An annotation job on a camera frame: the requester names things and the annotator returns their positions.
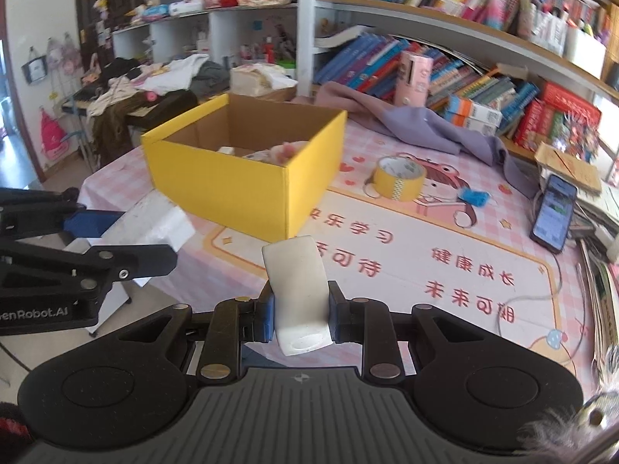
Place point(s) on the orange and white small box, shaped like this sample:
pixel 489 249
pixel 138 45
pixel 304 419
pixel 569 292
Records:
pixel 466 124
pixel 476 106

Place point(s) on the white pen holder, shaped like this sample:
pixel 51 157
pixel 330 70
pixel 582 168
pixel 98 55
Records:
pixel 585 53

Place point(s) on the black electronic keyboard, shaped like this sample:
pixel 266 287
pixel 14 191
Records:
pixel 169 104

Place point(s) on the dark brown cloth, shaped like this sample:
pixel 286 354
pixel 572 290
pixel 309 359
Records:
pixel 111 125

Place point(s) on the small pink toy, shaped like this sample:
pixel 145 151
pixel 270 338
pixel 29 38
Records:
pixel 150 96

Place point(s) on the yellow tape roll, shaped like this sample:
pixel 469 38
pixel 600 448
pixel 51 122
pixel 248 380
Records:
pixel 387 181

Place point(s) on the yellow cardboard box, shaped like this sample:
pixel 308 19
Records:
pixel 217 188

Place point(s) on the green plastic item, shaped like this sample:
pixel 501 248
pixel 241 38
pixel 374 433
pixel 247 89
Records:
pixel 286 64

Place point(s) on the stack of papers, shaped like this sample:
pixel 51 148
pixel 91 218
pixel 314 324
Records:
pixel 602 290

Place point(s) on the small dark hanging bag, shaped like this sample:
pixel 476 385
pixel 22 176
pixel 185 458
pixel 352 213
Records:
pixel 35 68

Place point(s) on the beige patterned cloth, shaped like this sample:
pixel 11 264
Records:
pixel 113 94

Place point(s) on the pink plush pig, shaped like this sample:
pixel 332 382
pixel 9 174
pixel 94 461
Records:
pixel 285 152

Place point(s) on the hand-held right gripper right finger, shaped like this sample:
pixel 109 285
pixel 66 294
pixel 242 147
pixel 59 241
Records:
pixel 336 320

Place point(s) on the white plastic case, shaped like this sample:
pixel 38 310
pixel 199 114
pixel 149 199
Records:
pixel 300 290

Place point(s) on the white shelf frame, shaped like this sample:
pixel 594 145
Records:
pixel 305 34

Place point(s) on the brown notebook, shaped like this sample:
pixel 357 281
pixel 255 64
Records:
pixel 570 167

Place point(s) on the white open book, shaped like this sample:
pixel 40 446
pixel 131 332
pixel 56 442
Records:
pixel 338 38

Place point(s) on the grey fluffy item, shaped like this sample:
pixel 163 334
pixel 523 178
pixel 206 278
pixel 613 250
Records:
pixel 556 432

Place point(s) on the shelf stationery clutter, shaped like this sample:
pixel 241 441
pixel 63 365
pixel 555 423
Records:
pixel 266 48

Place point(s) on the grey cloth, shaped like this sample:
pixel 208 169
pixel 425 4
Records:
pixel 213 75

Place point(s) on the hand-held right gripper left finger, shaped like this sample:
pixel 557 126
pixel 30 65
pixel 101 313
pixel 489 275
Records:
pixel 267 318

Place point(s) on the red printed book box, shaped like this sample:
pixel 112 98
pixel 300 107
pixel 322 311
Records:
pixel 556 125

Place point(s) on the pink hanging bag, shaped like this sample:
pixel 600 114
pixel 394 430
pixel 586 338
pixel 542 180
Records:
pixel 51 135

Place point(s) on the black smartphone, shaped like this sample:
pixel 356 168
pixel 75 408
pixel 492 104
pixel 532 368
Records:
pixel 555 212

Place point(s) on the pink cartoon pen box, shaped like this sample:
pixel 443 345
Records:
pixel 413 77

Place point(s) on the pink and purple cloth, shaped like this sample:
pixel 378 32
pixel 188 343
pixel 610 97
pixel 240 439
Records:
pixel 425 125

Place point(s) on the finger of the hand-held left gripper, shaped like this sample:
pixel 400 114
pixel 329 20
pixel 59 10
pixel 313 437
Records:
pixel 140 261
pixel 92 225

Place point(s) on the white printed shirt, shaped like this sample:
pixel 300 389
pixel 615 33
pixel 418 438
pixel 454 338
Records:
pixel 174 72

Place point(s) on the pink checked table mat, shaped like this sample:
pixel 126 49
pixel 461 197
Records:
pixel 411 212

